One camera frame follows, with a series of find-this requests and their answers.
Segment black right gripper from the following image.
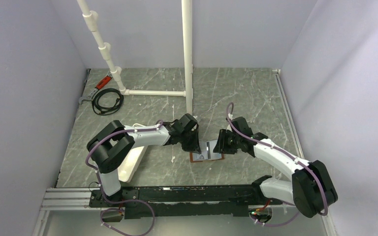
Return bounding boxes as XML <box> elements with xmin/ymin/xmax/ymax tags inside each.
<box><xmin>213</xmin><ymin>129</ymin><xmax>241</xmax><ymax>154</ymax></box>

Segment light blue credit card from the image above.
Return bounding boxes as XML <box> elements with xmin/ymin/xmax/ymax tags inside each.
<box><xmin>196</xmin><ymin>140</ymin><xmax>222</xmax><ymax>162</ymax></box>

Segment brown leather card holder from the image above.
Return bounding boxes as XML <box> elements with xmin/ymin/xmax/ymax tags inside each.
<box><xmin>189</xmin><ymin>141</ymin><xmax>225</xmax><ymax>164</ymax></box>

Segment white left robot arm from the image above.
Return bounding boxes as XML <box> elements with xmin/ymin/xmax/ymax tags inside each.
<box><xmin>85</xmin><ymin>114</ymin><xmax>201</xmax><ymax>207</ymax></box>

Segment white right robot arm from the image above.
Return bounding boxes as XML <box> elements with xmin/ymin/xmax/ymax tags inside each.
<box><xmin>213</xmin><ymin>129</ymin><xmax>338</xmax><ymax>218</ymax></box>

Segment white plastic tray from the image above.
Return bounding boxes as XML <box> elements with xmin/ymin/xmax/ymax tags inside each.
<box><xmin>117</xmin><ymin>146</ymin><xmax>147</xmax><ymax>183</ymax></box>

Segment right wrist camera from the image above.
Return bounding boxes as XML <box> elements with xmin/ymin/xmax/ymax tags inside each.
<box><xmin>231</xmin><ymin>117</ymin><xmax>253</xmax><ymax>137</ymax></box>

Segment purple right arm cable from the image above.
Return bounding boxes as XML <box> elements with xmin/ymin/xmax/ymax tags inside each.
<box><xmin>225</xmin><ymin>102</ymin><xmax>329</xmax><ymax>228</ymax></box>

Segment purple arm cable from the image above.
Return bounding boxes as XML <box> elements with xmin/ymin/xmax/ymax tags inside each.
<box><xmin>225</xmin><ymin>102</ymin><xmax>329</xmax><ymax>228</ymax></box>
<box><xmin>84</xmin><ymin>119</ymin><xmax>163</xmax><ymax>236</ymax></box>

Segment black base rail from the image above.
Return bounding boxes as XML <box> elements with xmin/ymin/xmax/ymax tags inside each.
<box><xmin>89</xmin><ymin>184</ymin><xmax>281</xmax><ymax>219</ymax></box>

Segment coiled black cable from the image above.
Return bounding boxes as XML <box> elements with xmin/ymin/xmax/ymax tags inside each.
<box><xmin>91</xmin><ymin>88</ymin><xmax>125</xmax><ymax>116</ymax></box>

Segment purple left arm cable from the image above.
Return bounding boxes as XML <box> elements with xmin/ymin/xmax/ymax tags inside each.
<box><xmin>84</xmin><ymin>119</ymin><xmax>163</xmax><ymax>236</ymax></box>

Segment red handled pliers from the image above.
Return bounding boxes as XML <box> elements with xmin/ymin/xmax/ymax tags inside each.
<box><xmin>78</xmin><ymin>75</ymin><xmax>112</xmax><ymax>104</ymax></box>

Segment white PVC pipe frame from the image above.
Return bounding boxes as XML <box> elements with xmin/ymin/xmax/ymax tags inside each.
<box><xmin>77</xmin><ymin>0</ymin><xmax>193</xmax><ymax>113</ymax></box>

